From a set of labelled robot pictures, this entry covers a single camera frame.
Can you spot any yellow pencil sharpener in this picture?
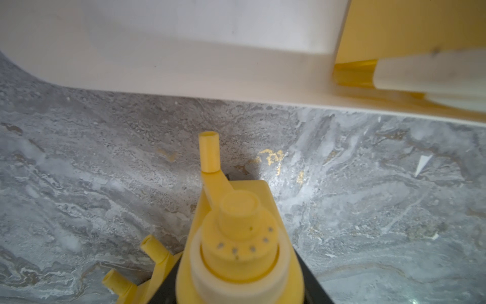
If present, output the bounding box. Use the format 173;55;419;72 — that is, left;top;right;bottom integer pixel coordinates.
332;0;486;113
175;131;305;303

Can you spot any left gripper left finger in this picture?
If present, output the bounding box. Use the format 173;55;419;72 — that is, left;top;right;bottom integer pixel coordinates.
148;260;180;304

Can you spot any white storage tray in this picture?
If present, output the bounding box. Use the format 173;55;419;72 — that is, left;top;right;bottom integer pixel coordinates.
1;1;485;125

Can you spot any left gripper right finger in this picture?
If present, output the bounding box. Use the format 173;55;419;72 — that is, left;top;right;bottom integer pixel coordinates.
295;250;334;304

